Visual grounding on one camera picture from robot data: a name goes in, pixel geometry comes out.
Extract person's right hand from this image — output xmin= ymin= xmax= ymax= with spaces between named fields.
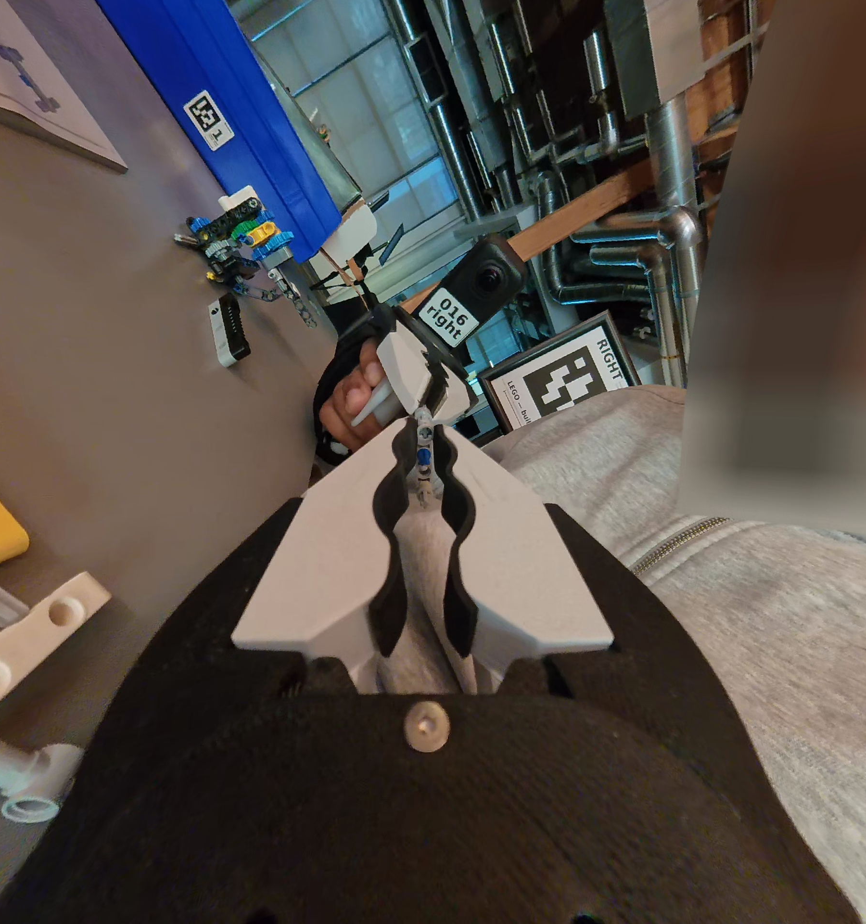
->
xmin=322 ymin=345 xmax=405 ymax=450

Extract small grey lego beam assembly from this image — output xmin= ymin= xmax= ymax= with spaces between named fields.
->
xmin=410 ymin=407 xmax=440 ymax=511

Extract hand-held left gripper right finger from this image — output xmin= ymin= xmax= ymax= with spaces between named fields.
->
xmin=433 ymin=424 xmax=616 ymax=695

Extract white lego beam with holes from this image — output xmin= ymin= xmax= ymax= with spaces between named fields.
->
xmin=0 ymin=572 xmax=114 ymax=727

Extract lego instruction booklet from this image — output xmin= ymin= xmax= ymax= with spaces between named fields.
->
xmin=0 ymin=0 xmax=129 ymax=174

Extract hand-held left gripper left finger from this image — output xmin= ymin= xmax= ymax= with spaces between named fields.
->
xmin=231 ymin=419 xmax=416 ymax=695

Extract grey lego connector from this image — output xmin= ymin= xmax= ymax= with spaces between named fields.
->
xmin=0 ymin=739 xmax=85 ymax=824

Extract wooden beam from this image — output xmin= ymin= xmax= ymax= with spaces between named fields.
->
xmin=509 ymin=155 xmax=666 ymax=265

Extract person's right forearm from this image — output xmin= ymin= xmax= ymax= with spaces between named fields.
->
xmin=375 ymin=505 xmax=479 ymax=695

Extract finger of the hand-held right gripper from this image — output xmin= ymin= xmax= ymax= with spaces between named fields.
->
xmin=375 ymin=328 xmax=438 ymax=421
xmin=429 ymin=361 xmax=479 ymax=428

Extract framed black and white sign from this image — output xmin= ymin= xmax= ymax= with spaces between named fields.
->
xmin=476 ymin=310 xmax=644 ymax=438

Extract person's grey hoodie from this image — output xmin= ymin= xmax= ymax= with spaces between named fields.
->
xmin=393 ymin=385 xmax=866 ymax=924

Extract small blue plastic bin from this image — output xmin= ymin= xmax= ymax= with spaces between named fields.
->
xmin=97 ymin=0 xmax=365 ymax=265

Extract colourful lego gear assembly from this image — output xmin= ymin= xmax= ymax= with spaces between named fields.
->
xmin=174 ymin=185 xmax=319 ymax=330

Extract grey metal pipes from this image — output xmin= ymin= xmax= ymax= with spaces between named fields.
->
xmin=382 ymin=0 xmax=694 ymax=340

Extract black and white lego piece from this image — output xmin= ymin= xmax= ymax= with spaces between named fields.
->
xmin=207 ymin=292 xmax=253 ymax=370

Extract silver ventilation duct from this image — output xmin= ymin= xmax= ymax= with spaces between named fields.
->
xmin=605 ymin=0 xmax=702 ymax=387

